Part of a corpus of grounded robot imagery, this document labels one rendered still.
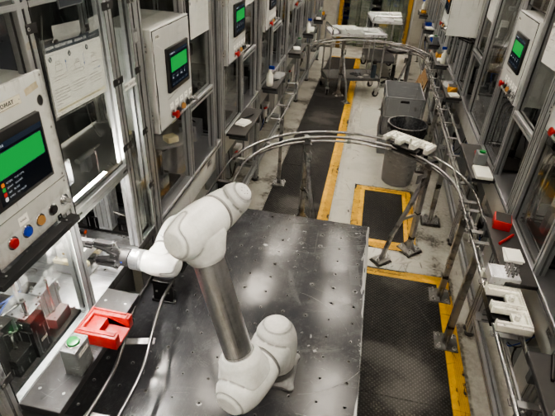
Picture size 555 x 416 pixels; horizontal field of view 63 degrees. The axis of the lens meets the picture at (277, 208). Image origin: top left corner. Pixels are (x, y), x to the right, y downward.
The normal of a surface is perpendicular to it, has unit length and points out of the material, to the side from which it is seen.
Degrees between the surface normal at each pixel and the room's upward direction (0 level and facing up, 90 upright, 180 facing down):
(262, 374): 69
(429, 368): 0
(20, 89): 90
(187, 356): 0
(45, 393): 0
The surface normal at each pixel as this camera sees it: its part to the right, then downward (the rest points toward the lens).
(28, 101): 0.98, 0.15
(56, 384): 0.04, -0.84
